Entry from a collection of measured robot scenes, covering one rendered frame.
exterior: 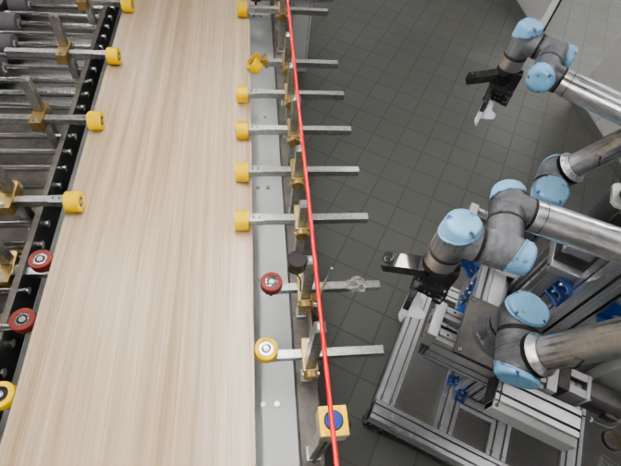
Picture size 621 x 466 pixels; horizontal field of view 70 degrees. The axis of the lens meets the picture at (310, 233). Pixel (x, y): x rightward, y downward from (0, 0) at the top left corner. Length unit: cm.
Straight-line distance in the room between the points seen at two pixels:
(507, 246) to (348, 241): 198
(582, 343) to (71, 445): 138
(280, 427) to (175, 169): 111
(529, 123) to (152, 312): 342
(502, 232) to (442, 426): 146
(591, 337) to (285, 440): 105
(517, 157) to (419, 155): 79
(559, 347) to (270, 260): 122
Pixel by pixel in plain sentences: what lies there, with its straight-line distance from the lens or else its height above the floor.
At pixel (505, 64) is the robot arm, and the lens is 164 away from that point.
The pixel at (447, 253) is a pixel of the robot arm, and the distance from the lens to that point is 95.
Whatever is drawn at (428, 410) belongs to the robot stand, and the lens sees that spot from 232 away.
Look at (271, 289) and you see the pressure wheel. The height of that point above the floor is 91.
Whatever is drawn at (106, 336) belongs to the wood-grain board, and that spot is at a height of 90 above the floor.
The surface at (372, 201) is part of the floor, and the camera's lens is 309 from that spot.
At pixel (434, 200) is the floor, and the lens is 324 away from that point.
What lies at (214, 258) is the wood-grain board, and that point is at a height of 90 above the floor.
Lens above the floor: 234
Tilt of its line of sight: 55 degrees down
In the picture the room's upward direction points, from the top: 9 degrees clockwise
